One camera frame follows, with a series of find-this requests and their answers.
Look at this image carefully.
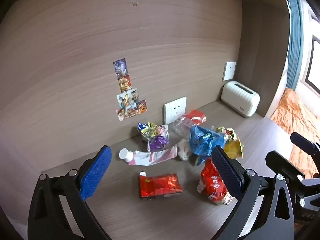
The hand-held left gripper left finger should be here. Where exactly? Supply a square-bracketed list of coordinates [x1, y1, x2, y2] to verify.
[27, 145, 113, 240]

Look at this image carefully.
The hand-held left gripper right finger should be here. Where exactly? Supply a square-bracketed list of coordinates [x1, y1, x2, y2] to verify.
[211, 145, 295, 240]

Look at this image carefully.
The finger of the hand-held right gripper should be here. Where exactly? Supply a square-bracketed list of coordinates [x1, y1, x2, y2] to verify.
[265, 151, 308, 182]
[290, 132, 320, 160]

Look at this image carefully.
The red snack bag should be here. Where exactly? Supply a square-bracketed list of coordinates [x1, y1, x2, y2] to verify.
[197, 158, 233, 206]

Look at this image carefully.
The yellow snack bag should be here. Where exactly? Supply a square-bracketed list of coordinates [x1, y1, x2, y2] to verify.
[216, 127, 244, 159]

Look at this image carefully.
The blue foil bag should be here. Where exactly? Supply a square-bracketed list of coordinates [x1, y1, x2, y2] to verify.
[189, 125, 227, 166]

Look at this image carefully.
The pink tube with white cap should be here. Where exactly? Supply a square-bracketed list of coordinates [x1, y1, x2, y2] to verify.
[119, 146, 177, 166]

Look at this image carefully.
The red foil packet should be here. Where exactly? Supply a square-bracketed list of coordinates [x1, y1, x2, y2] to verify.
[139, 172, 183, 200]

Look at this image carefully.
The red and clear plastic wrapper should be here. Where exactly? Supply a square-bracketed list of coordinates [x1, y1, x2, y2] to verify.
[173, 109, 207, 140]

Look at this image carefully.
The multicoloured snack wrapper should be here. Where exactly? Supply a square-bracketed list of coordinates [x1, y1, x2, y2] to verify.
[137, 122, 170, 152]

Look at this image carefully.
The orange bedspread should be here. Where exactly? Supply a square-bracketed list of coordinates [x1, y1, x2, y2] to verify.
[270, 88, 320, 179]

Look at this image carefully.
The white ribbed tissue box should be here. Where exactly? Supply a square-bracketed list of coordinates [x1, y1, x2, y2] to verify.
[220, 80, 260, 118]

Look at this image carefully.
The window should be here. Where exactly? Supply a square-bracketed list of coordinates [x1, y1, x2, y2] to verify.
[304, 10, 320, 93]

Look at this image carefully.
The strip of cartoon stickers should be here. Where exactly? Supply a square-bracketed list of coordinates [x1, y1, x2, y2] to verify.
[113, 58, 148, 122]

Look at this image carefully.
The teal curtain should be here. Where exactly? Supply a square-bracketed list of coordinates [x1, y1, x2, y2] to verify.
[285, 0, 304, 90]

